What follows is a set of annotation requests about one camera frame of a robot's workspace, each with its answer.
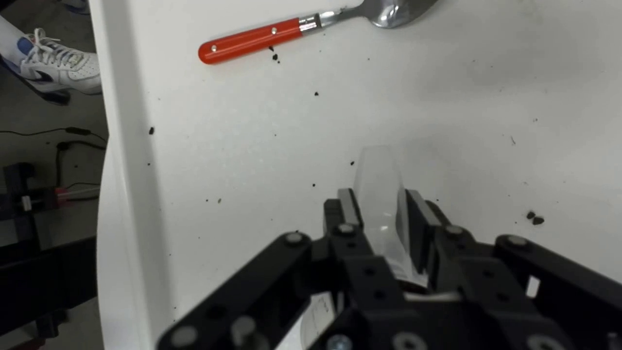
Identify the white plastic tray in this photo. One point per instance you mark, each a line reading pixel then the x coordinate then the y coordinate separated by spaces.
pixel 453 129

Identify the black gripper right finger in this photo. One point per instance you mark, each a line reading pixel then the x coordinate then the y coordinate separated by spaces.
pixel 531 284

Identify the white sneaker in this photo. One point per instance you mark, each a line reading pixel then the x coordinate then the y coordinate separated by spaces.
pixel 60 64

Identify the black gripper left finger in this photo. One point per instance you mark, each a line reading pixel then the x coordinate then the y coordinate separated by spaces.
pixel 272 292

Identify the clear plastic measuring cup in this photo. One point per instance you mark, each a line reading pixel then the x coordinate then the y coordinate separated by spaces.
pixel 379 187

